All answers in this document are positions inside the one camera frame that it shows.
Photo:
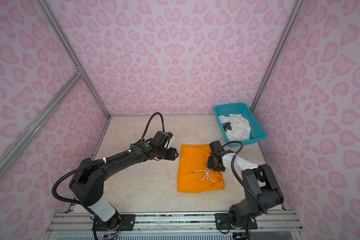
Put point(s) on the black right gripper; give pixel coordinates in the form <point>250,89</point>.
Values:
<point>210,159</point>

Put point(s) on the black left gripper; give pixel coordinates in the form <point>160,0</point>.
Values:
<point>173,154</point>

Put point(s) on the orange shorts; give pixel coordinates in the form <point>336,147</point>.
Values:
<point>193,175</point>

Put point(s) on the white patterned garment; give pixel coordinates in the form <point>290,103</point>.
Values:
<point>236,127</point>

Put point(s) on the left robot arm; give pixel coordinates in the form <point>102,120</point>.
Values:
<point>88,182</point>

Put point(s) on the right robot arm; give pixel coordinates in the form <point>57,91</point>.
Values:
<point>262,191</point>

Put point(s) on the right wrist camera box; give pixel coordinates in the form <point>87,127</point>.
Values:
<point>216,148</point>

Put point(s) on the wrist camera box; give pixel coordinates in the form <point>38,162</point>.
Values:
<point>162,140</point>
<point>216,148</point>

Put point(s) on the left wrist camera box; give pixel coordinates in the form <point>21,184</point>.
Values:
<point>162,140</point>

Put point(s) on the aluminium frame post left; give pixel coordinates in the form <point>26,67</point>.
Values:
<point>67,46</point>

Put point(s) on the aluminium frame post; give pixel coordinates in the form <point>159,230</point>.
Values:
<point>67,46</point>
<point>296,11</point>

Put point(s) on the aluminium frame post right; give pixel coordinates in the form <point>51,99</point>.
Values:
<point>296,11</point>

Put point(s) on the aluminium diagonal frame bar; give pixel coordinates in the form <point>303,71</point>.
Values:
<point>11,155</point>

